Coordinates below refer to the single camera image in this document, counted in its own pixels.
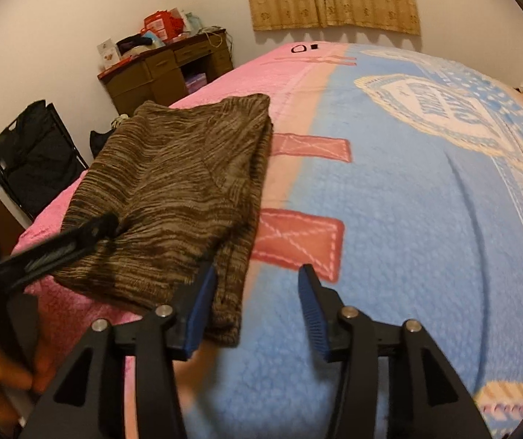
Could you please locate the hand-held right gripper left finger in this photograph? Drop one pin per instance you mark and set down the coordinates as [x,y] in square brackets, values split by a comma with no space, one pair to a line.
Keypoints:
[200,318]

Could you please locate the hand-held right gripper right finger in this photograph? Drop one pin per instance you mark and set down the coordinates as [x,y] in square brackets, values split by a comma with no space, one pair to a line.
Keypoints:
[314,315]

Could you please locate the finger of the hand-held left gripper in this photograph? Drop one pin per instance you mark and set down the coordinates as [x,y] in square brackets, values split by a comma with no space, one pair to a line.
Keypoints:
[87,231]
[46,267]

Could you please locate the brown striped knit garment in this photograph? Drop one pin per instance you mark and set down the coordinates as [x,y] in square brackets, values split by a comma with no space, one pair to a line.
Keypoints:
[165,183]

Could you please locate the folding chair with black clothes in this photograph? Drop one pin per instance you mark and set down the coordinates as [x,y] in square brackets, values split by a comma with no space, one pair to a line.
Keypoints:
[44,160]

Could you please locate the dark item on floor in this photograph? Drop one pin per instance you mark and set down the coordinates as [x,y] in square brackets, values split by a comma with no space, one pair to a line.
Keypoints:
[104,139]

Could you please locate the pink and blue printed blanket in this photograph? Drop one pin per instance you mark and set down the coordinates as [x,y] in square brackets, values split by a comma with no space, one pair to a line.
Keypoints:
[403,238]

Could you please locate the brown wooden desk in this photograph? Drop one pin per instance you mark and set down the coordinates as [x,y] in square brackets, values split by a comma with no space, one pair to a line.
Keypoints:
[151,77]

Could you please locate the white card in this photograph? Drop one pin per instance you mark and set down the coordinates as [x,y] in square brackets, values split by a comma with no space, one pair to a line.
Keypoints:
[108,52]

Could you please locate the purple box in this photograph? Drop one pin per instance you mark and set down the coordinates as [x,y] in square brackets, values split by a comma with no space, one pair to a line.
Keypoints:
[195,84]

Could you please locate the black cloth on desk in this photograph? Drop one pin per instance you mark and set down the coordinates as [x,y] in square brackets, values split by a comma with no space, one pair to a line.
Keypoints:
[134,43]

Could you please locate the red gift bag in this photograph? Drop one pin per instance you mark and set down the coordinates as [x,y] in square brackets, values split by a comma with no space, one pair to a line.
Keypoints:
[163,23]

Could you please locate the light blue packet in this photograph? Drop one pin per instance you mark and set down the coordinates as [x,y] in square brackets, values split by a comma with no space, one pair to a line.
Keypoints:
[194,23]

